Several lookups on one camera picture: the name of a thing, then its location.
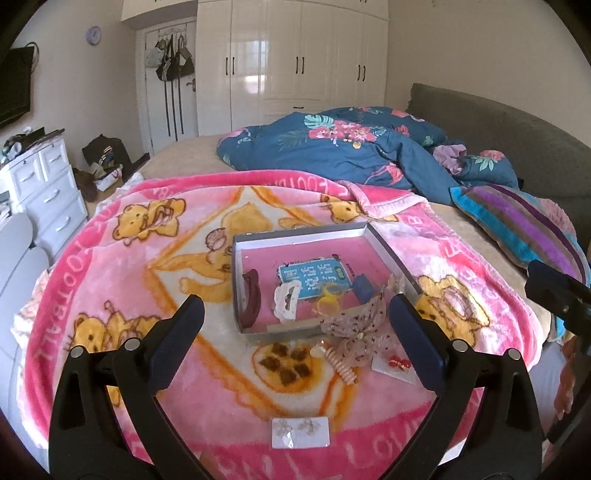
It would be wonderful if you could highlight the striped pillow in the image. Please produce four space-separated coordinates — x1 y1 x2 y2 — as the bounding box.
450 183 591 297

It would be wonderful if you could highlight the yellow bangle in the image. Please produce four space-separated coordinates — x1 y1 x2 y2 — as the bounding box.
316 283 347 317

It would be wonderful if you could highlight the black hanging bag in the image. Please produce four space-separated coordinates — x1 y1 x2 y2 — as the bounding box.
177 36 195 77
155 36 182 84

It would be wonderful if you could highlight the black wall television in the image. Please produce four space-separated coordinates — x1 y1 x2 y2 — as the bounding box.
0 43 38 130

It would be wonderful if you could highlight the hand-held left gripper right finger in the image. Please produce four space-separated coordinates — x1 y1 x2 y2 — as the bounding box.
389 293 544 480

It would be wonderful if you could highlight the blue floral duvet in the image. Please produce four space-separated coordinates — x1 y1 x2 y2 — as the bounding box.
216 106 520 209

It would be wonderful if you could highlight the green upholstered headboard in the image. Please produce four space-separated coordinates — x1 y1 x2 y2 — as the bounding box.
409 83 591 241

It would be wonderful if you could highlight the white earring card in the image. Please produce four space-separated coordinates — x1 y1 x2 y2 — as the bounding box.
269 416 332 450

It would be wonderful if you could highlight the pile of household clutter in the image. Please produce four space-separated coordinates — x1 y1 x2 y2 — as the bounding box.
2 128 66 158

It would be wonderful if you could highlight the blue printed card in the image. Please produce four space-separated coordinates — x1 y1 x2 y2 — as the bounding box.
277 260 356 304

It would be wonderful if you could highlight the pink fluffy cushion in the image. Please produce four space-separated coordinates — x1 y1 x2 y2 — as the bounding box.
536 196 578 232

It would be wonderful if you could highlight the brown hair clip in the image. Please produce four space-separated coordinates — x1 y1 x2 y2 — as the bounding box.
240 270 263 326

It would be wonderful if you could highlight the dark floor bag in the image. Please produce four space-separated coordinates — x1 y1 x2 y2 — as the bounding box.
82 134 128 169

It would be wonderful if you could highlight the beige polka dot bow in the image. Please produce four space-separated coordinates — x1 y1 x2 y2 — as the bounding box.
320 294 403 371

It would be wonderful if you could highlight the white drawer cabinet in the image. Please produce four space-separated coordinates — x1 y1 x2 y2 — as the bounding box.
0 136 90 250

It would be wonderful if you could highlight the pink bear printed blanket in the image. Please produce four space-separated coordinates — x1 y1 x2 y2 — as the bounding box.
21 170 544 468

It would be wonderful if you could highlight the white glossy wardrobe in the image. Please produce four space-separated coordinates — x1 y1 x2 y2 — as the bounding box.
121 0 391 138

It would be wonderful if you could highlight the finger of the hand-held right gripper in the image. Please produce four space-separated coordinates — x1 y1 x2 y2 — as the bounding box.
525 259 591 324

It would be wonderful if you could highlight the lilac cloth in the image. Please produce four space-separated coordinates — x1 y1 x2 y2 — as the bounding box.
433 143 470 175

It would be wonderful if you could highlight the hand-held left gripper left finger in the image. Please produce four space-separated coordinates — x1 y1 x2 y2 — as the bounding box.
47 293 206 480

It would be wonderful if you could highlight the white hair claw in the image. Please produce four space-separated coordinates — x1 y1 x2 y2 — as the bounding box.
273 282 302 322

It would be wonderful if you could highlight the grey shallow cardboard box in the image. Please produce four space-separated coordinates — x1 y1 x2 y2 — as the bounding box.
232 222 425 347

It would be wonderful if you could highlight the red earring card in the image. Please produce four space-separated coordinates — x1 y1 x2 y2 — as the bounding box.
371 353 414 376

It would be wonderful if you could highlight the grey padded bench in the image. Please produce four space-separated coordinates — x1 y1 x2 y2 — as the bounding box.
0 212 52 462

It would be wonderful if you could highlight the white flower hair clip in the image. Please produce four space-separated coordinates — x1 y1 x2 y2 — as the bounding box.
383 272 408 297

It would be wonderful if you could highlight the white room door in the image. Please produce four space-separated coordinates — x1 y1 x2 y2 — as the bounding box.
136 23 201 158

